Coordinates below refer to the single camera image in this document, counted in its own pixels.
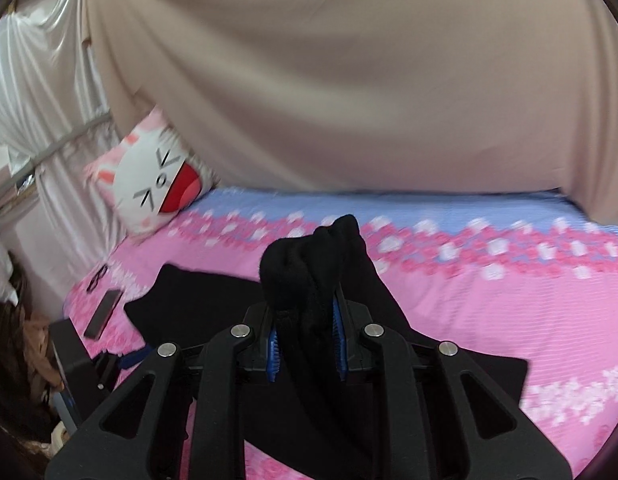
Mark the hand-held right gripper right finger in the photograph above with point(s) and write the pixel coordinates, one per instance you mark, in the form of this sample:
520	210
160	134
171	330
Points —
339	345

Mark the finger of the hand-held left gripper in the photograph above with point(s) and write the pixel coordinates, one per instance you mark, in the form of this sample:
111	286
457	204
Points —
135	358

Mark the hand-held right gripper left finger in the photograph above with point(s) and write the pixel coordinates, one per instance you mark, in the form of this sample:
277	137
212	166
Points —
272	355

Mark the black pants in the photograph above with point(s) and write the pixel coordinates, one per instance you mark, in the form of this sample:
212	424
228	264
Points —
309	270

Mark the brown cloth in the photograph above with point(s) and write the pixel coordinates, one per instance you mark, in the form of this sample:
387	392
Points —
39	350

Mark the black smartphone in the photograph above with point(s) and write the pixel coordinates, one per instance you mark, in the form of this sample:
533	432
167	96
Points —
102	313

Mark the black eyeglasses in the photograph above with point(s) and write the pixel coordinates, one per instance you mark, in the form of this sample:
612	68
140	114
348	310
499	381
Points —
96	278

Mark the pink rose bed sheet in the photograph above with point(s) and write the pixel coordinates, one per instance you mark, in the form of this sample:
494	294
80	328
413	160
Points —
489	310

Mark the cat face pillow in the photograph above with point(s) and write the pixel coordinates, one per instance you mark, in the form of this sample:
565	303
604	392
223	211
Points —
154	180

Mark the beige curtain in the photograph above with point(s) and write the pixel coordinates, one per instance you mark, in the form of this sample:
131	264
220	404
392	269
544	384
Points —
349	75

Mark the white satin curtain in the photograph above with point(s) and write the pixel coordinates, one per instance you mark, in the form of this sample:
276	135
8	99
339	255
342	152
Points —
39	80

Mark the grey metal bed rail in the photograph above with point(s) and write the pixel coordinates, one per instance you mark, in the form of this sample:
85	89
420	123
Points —
64	144

